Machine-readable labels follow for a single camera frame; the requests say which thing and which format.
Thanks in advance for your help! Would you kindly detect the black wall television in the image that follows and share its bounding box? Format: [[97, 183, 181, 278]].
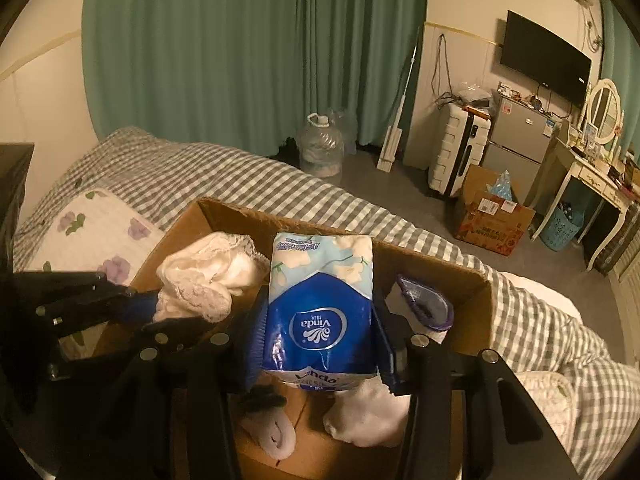
[[500, 10, 594, 109]]

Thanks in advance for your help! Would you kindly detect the white lace cloth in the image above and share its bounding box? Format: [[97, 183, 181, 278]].
[[152, 231, 271, 325]]

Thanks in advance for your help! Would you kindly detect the oval white mirror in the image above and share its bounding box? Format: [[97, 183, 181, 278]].
[[582, 78, 624, 147]]

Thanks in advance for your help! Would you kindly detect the grey checked bed cover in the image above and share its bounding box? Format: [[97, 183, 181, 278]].
[[12, 126, 640, 480]]

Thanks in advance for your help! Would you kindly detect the blue and white tissue pack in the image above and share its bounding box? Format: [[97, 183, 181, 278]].
[[257, 232, 384, 394]]

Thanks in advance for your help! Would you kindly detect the narrow green curtain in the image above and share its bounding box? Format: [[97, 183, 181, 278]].
[[597, 0, 640, 153]]

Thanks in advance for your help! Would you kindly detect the white quilted blanket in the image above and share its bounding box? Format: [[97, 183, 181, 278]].
[[514, 370, 582, 461]]

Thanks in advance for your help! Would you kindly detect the clear water jug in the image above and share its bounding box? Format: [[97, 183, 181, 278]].
[[295, 112, 347, 187]]

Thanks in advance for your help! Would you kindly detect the white suitcase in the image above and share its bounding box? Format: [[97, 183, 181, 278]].
[[427, 100, 492, 199]]

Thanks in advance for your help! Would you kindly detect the rolled white sock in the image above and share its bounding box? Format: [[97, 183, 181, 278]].
[[239, 411, 299, 462]]

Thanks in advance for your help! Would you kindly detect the blue plastic bag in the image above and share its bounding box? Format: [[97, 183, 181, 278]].
[[485, 171, 517, 204]]

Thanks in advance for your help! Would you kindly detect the white dressing table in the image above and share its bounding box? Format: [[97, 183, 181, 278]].
[[529, 134, 635, 272]]

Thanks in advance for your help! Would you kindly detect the floral white pillow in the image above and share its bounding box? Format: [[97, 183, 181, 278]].
[[37, 187, 169, 361]]

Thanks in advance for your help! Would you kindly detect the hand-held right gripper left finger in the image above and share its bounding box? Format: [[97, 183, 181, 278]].
[[89, 285, 269, 480]]

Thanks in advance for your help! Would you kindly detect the black sock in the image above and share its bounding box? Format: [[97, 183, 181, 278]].
[[239, 382, 289, 415]]

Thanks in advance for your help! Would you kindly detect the printed cardboard box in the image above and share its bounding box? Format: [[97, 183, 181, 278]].
[[454, 163, 537, 259]]

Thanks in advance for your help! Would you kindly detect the purple trimmed white cloth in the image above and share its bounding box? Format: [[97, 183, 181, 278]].
[[385, 273, 455, 334]]

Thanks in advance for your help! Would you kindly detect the black hanging cable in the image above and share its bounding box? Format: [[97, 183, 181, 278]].
[[434, 34, 453, 107]]

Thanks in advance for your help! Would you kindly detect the blue plastic basket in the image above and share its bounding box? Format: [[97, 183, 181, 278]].
[[540, 204, 585, 253]]

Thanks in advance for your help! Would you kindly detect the clear plastic bag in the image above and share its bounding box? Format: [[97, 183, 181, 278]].
[[327, 107, 359, 156]]

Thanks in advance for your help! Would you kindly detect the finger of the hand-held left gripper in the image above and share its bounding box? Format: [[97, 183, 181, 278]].
[[47, 317, 222, 382], [14, 271, 159, 327]]

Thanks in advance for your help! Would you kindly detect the wide green curtain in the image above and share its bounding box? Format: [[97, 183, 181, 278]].
[[81, 0, 431, 159]]

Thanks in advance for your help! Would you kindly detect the silver mini fridge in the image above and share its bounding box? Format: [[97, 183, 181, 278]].
[[481, 89, 559, 182]]

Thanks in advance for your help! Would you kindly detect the white flat mop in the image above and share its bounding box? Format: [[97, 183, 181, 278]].
[[376, 42, 419, 174]]

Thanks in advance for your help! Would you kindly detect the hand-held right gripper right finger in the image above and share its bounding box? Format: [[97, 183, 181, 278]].
[[372, 301, 559, 480]]

